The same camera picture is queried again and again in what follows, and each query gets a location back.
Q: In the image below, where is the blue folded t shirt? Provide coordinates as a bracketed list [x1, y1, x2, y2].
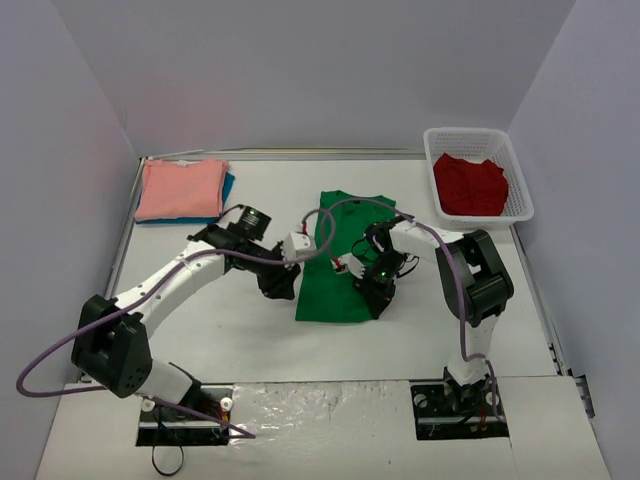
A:
[134, 173, 235, 225]

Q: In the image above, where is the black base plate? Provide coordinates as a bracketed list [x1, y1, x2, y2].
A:
[135, 399, 231, 447]
[410, 380, 509, 441]

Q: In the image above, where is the green t shirt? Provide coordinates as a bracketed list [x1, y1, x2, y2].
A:
[295, 190, 396, 324]

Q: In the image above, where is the thin black cable loop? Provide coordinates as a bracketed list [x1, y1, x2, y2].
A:
[151, 442, 185, 478]

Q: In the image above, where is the red t shirt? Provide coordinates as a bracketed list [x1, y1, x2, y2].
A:
[433, 153, 509, 216]

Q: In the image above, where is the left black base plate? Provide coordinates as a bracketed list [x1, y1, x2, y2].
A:
[135, 399, 231, 447]

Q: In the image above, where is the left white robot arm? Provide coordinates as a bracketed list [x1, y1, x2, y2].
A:
[71, 207, 314, 418]

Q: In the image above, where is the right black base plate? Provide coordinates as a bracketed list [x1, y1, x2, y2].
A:
[410, 380, 509, 441]

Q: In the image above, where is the pink folded t shirt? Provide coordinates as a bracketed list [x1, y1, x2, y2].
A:
[134, 159, 229, 223]

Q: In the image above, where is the white plastic basket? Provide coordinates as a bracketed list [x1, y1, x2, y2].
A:
[423, 127, 534, 229]

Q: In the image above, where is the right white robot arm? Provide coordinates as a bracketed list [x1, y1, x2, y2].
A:
[341, 216, 514, 413]

